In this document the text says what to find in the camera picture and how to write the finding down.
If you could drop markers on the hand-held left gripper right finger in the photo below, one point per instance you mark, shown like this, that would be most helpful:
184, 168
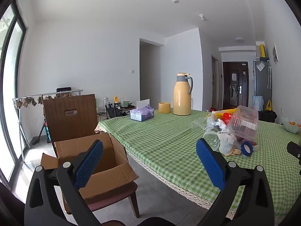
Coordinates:
210, 162

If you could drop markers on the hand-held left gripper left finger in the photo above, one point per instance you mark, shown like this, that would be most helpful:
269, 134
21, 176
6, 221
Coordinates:
88, 164

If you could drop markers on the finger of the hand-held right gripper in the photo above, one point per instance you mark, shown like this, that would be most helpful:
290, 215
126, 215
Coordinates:
294, 149

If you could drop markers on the white cotton glove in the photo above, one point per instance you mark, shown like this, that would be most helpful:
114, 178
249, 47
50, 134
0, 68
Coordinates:
228, 144

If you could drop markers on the brown cardboard box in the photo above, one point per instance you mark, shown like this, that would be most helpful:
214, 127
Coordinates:
112, 179

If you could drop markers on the white plastic bag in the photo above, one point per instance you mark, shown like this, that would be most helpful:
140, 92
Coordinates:
218, 124

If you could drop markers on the clear plastic wrap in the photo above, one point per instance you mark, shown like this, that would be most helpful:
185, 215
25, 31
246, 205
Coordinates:
201, 122

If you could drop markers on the red snack packet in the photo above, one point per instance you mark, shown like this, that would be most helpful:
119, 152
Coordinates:
227, 119

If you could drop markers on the clear plastic clamshell container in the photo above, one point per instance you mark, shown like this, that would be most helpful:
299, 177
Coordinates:
244, 124

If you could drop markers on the white fruit bowl with oranges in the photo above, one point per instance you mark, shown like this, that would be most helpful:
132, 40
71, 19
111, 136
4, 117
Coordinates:
291, 126

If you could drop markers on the black bag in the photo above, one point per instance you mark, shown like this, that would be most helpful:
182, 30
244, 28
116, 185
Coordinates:
269, 116

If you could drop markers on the brown wooden chair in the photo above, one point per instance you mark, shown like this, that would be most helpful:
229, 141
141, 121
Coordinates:
70, 124

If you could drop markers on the yellow floor bag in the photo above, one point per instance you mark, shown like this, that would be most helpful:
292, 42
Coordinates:
268, 106

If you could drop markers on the green checked tablecloth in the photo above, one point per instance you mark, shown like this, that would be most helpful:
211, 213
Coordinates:
164, 141

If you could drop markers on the low side table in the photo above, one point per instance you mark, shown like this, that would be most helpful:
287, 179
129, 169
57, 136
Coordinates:
115, 111

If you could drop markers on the white bottle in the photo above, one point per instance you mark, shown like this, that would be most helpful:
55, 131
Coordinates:
106, 101

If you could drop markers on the yellow ceramic cup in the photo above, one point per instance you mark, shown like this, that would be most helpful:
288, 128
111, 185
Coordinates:
164, 107

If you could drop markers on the yellow thermos jug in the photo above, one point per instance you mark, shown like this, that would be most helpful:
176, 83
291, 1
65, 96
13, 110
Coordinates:
181, 96

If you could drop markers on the purple tissue box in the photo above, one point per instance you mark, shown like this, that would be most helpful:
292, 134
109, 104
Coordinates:
141, 114

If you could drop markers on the grey refrigerator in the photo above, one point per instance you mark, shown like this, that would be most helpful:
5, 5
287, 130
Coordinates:
261, 84

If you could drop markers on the grey interior door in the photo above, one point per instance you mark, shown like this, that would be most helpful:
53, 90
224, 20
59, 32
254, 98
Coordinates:
214, 84

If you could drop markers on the hanging umbrella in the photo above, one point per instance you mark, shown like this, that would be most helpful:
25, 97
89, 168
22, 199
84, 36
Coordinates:
269, 75

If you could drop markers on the black device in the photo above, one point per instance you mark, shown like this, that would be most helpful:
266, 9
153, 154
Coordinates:
64, 89

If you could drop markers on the dark brown entrance door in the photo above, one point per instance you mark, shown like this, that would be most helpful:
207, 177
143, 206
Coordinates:
235, 87

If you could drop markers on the drying rack with dried goods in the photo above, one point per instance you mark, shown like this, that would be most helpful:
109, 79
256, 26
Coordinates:
24, 102

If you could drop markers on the sliding glass window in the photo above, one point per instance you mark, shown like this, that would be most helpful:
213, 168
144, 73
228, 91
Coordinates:
9, 63

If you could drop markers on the ceiling sprinkler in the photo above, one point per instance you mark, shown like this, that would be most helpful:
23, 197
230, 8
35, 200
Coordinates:
201, 17

